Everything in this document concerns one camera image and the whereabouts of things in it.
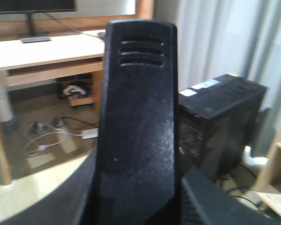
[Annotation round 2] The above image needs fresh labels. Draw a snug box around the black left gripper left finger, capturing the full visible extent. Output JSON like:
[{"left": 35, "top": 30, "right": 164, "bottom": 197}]
[{"left": 0, "top": 149, "right": 97, "bottom": 225}]

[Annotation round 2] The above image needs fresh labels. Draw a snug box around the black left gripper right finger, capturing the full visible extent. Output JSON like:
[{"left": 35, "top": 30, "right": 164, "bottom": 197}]
[{"left": 181, "top": 165, "right": 281, "bottom": 225}]

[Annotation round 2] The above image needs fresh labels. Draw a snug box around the black stapler with orange button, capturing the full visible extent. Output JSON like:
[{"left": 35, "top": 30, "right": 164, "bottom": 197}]
[{"left": 82, "top": 19, "right": 180, "bottom": 225}]

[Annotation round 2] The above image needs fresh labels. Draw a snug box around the wooden desk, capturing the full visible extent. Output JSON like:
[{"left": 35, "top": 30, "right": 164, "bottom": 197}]
[{"left": 0, "top": 0, "right": 154, "bottom": 185}]

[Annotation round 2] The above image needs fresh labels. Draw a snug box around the wooden shelf unit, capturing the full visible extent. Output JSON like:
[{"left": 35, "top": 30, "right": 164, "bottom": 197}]
[{"left": 253, "top": 130, "right": 281, "bottom": 217}]

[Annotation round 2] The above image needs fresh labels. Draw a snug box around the white power adapter on floor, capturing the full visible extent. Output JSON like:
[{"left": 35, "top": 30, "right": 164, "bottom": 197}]
[{"left": 81, "top": 128, "right": 98, "bottom": 140}]

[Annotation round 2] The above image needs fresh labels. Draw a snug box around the black desktop computer tower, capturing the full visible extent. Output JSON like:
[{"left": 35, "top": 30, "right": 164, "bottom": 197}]
[{"left": 178, "top": 74, "right": 267, "bottom": 181}]

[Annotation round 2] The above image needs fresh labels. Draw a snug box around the black computer monitor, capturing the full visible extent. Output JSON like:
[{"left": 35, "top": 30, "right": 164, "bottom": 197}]
[{"left": 0, "top": 0, "right": 76, "bottom": 44}]

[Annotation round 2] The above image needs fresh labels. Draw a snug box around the white cable on floor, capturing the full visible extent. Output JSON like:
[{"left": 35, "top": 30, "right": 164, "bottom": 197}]
[{"left": 22, "top": 124, "right": 84, "bottom": 158}]

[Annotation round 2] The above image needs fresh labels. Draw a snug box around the black monitor cable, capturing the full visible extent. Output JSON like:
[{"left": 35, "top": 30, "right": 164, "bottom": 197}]
[{"left": 44, "top": 13, "right": 106, "bottom": 43}]

